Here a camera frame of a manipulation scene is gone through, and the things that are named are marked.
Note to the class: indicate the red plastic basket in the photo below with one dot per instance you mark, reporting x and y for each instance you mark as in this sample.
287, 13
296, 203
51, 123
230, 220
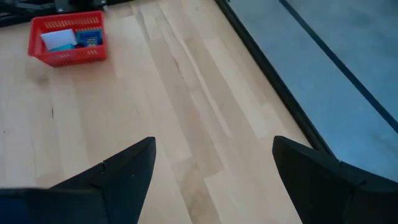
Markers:
68, 59

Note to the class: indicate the white rectangular box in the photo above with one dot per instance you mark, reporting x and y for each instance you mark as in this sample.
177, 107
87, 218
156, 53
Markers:
59, 39

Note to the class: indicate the blue power adapter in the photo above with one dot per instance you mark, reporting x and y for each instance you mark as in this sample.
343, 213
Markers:
90, 39

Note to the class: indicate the teal power adapter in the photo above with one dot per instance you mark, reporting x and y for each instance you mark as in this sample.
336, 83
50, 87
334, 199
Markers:
65, 47

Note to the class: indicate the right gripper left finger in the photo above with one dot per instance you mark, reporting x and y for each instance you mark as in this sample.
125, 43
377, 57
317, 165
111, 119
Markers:
93, 199

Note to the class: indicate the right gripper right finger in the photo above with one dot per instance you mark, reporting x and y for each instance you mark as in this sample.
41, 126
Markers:
342, 196

